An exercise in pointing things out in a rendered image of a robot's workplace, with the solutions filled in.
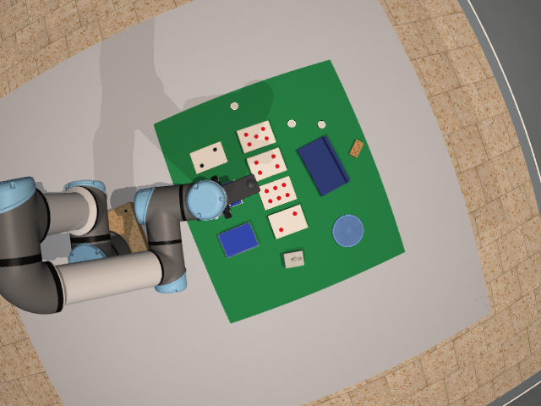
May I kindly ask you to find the green felt mat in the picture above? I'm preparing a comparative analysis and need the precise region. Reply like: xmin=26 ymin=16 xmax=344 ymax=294
xmin=154 ymin=60 xmax=405 ymax=323

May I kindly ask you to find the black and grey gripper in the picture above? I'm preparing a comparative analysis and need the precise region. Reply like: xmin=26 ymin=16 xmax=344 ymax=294
xmin=210 ymin=175 xmax=232 ymax=219

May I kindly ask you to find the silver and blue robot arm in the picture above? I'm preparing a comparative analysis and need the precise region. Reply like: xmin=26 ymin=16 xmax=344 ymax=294
xmin=0 ymin=174 xmax=260 ymax=315

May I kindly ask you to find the blue round disc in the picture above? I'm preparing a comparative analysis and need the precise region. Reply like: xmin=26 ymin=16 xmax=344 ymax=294
xmin=332 ymin=215 xmax=363 ymax=247

